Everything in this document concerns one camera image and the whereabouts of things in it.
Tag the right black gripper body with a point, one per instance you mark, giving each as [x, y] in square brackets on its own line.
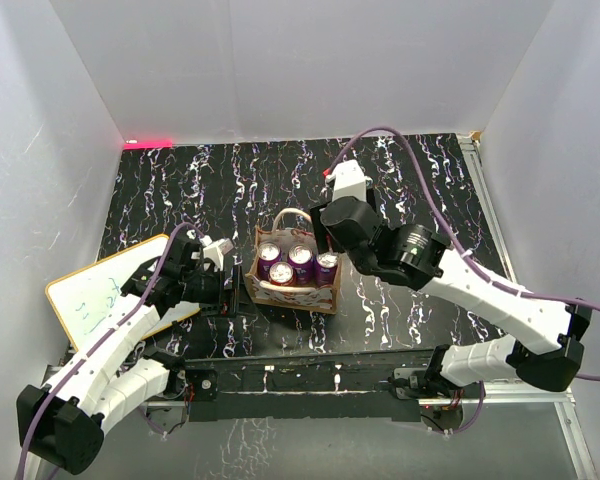
[362, 260]

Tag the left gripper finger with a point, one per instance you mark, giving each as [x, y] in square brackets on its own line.
[235, 295]
[246, 306]

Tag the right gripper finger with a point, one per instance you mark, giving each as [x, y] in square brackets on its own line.
[321, 235]
[372, 198]

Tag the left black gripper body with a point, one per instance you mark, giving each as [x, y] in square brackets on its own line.
[206, 288]

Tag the burlap canvas tote bag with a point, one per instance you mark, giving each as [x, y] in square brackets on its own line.
[309, 297]

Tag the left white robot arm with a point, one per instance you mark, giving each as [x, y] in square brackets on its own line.
[65, 420]

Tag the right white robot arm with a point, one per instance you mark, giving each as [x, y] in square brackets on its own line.
[542, 341]

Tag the purple Fanta can right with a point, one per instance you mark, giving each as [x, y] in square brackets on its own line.
[325, 268]

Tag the purple fanta can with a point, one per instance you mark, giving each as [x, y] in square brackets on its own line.
[301, 259]
[268, 254]
[325, 268]

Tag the purple Fanta can middle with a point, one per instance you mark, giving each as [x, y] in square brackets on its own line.
[301, 259]

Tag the purple Fanta can left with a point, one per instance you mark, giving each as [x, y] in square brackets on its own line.
[268, 254]

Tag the yellow-framed whiteboard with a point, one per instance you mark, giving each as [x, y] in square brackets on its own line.
[82, 300]

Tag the pink tape strip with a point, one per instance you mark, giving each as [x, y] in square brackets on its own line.
[148, 144]

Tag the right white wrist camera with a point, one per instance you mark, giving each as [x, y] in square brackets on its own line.
[347, 179]

